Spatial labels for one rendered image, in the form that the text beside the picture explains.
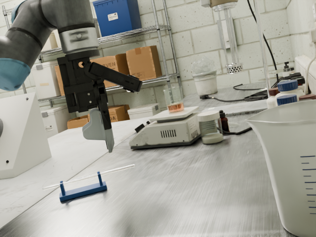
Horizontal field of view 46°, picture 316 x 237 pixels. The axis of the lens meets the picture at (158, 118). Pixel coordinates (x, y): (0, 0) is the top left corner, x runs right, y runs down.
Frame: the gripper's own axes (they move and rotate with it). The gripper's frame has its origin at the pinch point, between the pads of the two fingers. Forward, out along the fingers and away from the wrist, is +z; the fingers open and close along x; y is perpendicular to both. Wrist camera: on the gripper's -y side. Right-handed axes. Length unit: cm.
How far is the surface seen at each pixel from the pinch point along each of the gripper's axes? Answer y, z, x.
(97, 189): 5.0, 8.5, 1.5
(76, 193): 9.3, 8.4, 1.5
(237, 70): -53, -7, -49
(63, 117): 23, 21, -297
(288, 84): -44.7, -4.1, -2.6
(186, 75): -96, 3, -260
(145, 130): -11.7, 3.4, -25.5
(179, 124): -20.2, 2.5, -18.7
